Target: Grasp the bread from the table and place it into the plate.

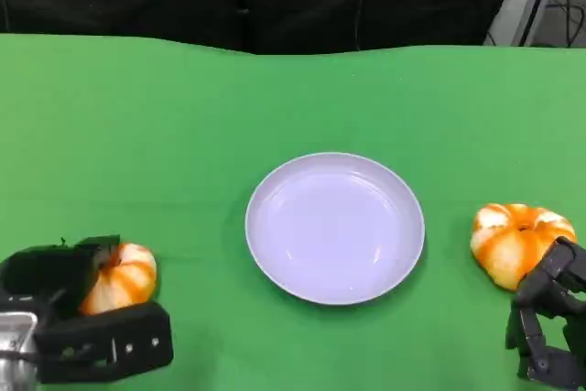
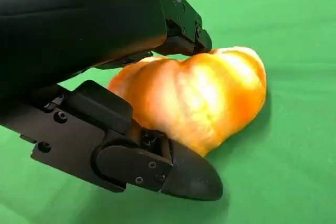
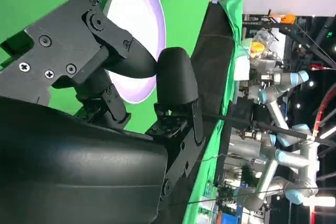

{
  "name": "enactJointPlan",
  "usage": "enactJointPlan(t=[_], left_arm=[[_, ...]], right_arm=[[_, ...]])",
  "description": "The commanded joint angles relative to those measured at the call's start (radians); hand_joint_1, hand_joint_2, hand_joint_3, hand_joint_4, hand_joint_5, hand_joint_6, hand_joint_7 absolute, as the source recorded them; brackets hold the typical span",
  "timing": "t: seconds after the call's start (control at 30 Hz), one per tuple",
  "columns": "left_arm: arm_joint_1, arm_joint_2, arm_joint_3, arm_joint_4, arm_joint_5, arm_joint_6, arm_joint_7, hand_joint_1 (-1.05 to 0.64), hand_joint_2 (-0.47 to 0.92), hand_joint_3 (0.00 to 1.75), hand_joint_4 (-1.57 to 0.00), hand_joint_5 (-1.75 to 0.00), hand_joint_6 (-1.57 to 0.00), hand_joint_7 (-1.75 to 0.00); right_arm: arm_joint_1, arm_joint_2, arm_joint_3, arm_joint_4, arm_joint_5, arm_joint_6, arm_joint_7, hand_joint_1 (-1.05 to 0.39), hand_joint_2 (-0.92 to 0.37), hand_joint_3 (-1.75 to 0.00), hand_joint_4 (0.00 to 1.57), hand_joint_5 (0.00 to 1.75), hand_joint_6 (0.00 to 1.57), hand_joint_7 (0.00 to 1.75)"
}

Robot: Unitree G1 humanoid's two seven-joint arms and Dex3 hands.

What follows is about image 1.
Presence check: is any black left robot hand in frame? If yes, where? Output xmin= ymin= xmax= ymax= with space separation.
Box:
xmin=0 ymin=234 xmax=174 ymax=386

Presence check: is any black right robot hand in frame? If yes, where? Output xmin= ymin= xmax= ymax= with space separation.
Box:
xmin=505 ymin=235 xmax=586 ymax=387

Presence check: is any orange and white bread roll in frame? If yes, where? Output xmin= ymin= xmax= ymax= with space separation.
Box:
xmin=78 ymin=243 xmax=158 ymax=317
xmin=470 ymin=202 xmax=578 ymax=292

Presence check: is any lilac plate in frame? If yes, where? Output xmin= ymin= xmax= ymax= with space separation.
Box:
xmin=244 ymin=151 xmax=426 ymax=307

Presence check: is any green table cloth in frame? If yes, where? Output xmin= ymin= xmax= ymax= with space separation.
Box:
xmin=0 ymin=32 xmax=586 ymax=391

